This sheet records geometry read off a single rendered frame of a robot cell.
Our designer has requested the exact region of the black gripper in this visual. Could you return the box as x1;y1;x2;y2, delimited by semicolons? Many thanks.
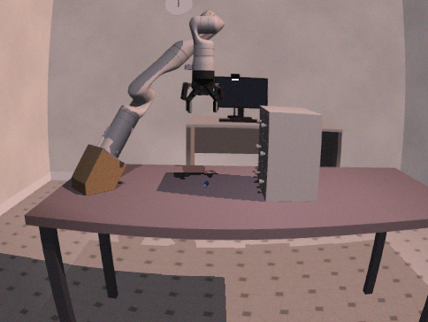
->
181;70;225;113

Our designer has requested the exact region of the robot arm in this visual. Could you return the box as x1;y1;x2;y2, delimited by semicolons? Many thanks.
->
97;11;225;158

